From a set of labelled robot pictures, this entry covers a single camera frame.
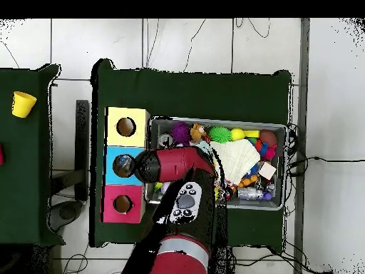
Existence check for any yellow plastic cup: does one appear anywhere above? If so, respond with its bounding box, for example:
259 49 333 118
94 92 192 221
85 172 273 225
11 91 38 118

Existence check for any purple spiky ball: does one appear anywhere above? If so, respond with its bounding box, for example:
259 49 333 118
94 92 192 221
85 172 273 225
171 121 192 146

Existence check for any wooden three-hole box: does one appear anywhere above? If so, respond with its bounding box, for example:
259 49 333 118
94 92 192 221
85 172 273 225
101 106 151 224

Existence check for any dark green side-table cloth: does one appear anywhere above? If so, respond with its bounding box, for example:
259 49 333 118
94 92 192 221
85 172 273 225
0 64 66 246

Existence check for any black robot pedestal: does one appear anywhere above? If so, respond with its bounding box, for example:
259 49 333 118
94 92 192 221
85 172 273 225
209 245 236 274

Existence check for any silver mesh bin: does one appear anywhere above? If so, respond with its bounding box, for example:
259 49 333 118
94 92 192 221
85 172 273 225
144 115 288 211

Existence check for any wooden block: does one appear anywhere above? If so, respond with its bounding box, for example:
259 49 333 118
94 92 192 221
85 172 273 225
257 161 277 181

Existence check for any silver drink can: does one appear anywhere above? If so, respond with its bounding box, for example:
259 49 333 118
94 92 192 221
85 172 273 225
158 133 174 148

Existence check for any black power cable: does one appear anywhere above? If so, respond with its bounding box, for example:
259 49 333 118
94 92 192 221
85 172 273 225
287 155 365 178

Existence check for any cream knitted cloth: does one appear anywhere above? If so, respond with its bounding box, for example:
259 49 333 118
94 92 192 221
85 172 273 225
210 138 261 186

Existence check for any dark green table cloth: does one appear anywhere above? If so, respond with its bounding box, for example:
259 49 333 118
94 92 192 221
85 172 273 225
89 58 293 248

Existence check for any yellow smooth ball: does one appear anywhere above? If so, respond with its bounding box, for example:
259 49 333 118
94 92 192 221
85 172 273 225
230 127 246 142

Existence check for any green koosh ball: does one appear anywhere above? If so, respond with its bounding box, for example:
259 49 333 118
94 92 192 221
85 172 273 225
208 126 232 144

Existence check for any black stand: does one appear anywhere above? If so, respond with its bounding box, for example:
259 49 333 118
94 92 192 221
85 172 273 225
48 99 90 233

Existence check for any brown red ball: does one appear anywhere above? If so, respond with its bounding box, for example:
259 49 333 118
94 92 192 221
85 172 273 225
259 129 279 147

